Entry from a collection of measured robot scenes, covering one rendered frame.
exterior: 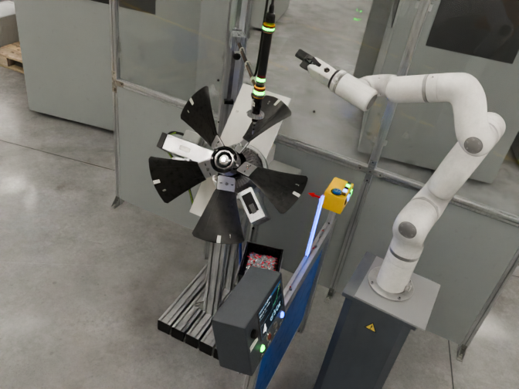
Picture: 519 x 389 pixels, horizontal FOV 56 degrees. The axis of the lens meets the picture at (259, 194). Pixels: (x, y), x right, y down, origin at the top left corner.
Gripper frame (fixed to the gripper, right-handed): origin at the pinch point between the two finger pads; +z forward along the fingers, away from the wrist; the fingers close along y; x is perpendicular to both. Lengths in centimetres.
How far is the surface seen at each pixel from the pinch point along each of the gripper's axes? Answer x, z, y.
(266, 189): -47, -11, 25
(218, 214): -68, 0, 26
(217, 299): -113, -3, 97
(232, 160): -46, 8, 23
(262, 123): -25.4, 7.9, 25.1
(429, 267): -26, -82, 130
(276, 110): -17.4, 6.4, 25.1
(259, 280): -71, -43, -21
